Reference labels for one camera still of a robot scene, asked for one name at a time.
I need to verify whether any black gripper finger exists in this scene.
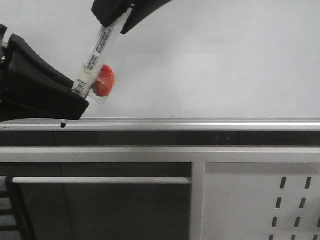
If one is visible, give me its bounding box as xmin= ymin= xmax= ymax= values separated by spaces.
xmin=91 ymin=0 xmax=171 ymax=35

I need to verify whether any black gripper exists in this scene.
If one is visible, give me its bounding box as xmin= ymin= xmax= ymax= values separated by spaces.
xmin=0 ymin=24 xmax=89 ymax=122

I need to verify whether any white whiteboard marker pen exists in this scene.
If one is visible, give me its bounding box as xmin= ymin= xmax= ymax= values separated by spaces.
xmin=59 ymin=8 xmax=134 ymax=129

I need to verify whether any red round magnet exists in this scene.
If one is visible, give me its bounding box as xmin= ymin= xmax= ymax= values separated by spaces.
xmin=93 ymin=65 xmax=116 ymax=98

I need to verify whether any white whiteboard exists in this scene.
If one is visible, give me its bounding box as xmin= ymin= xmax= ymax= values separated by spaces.
xmin=0 ymin=0 xmax=320 ymax=120

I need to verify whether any white round crossbar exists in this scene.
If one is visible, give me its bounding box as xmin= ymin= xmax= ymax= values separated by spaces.
xmin=12 ymin=177 xmax=192 ymax=185

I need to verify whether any white perforated metal panel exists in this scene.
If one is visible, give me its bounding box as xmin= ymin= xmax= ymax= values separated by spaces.
xmin=201 ymin=163 xmax=320 ymax=240

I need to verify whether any black frame at lower left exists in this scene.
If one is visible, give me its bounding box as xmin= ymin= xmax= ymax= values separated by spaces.
xmin=0 ymin=176 xmax=34 ymax=240

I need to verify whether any white metal stand frame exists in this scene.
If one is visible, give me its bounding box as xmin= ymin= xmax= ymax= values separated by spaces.
xmin=0 ymin=147 xmax=320 ymax=240

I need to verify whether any aluminium whiteboard tray rail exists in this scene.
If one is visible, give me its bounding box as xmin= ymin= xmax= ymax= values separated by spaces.
xmin=0 ymin=117 xmax=320 ymax=132

